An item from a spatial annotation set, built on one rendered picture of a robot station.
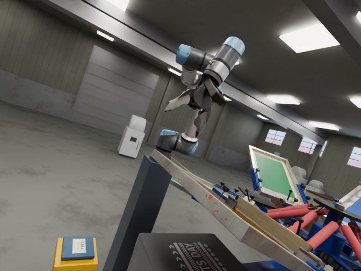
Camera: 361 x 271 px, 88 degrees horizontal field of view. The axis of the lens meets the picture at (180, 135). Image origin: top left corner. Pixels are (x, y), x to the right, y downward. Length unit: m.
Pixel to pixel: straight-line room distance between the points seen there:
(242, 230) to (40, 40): 9.72
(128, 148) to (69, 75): 4.88
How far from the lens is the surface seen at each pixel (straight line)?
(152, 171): 1.25
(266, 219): 1.13
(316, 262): 1.02
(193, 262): 0.99
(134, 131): 5.79
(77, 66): 9.59
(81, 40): 9.76
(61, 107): 9.61
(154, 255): 0.92
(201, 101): 0.62
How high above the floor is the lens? 1.49
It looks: 3 degrees down
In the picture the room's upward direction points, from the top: 20 degrees clockwise
